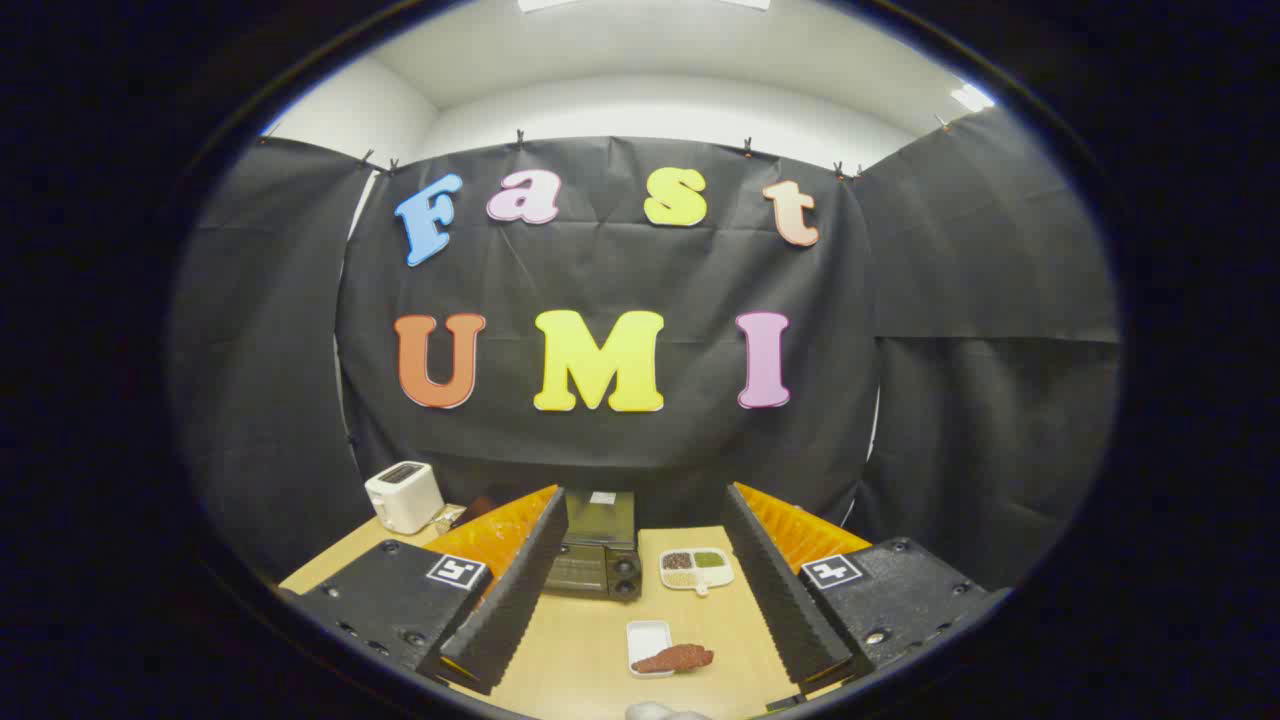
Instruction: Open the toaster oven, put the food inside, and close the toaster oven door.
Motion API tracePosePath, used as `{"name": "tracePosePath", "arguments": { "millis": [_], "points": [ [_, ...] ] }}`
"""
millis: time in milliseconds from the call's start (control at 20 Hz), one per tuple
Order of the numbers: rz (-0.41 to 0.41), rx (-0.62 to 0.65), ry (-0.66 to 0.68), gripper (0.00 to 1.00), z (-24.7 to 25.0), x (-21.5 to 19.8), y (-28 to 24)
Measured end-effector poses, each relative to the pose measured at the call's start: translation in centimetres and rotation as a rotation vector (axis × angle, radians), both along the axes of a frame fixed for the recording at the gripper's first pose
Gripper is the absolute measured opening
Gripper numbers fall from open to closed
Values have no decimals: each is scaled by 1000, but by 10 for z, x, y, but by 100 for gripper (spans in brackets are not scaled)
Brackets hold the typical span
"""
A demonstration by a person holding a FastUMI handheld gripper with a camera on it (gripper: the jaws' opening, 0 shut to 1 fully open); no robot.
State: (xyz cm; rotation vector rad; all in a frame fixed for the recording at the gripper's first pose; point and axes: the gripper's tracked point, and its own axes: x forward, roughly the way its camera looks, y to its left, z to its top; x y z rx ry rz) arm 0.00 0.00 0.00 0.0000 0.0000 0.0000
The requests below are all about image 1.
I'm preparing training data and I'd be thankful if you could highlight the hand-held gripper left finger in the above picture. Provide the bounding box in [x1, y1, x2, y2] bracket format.
[283, 484, 569, 696]

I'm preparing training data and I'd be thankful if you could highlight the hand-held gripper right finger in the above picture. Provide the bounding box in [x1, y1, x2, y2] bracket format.
[722, 482, 1013, 698]

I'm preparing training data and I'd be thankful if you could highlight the black toaster oven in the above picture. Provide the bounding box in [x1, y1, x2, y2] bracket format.
[540, 489, 644, 603]

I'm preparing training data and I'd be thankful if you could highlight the red raw meat slice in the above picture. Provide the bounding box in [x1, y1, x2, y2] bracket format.
[631, 644, 716, 676]

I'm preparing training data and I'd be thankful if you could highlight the white bread toaster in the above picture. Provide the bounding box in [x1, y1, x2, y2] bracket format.
[364, 461, 446, 536]

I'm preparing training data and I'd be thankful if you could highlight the white divided grain dish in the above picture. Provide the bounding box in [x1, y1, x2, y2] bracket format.
[659, 547, 736, 598]

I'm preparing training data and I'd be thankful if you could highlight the white rectangular tray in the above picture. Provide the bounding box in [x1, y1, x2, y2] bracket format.
[626, 620, 674, 680]

